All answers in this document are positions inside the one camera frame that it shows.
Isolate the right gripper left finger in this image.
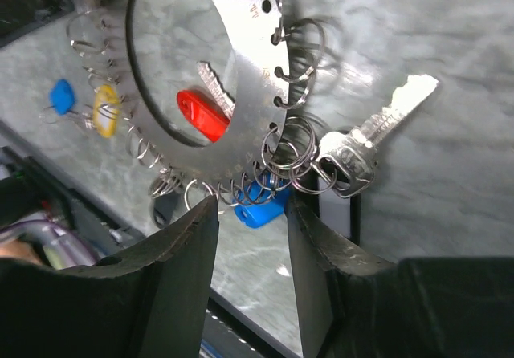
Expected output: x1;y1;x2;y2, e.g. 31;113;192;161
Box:
1;197;219;357

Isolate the yellow key tag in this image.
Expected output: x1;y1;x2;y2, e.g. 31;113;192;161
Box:
84;84;120;138

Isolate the small black key tag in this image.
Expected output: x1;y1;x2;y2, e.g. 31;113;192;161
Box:
149;193;181;229

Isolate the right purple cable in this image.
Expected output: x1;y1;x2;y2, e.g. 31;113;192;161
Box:
0;218;97;266

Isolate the silver key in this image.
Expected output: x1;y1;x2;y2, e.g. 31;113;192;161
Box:
312;74;439;198

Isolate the blue key tag on table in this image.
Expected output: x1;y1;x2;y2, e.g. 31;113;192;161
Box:
39;79;76;124

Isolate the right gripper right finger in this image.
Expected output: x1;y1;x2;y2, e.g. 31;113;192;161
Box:
287;196;513;357

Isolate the blue key tag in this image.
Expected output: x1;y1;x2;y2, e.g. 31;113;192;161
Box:
39;79;76;124
234;181;291;229

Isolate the red key tag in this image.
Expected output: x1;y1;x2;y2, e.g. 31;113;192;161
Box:
176;90;230;142

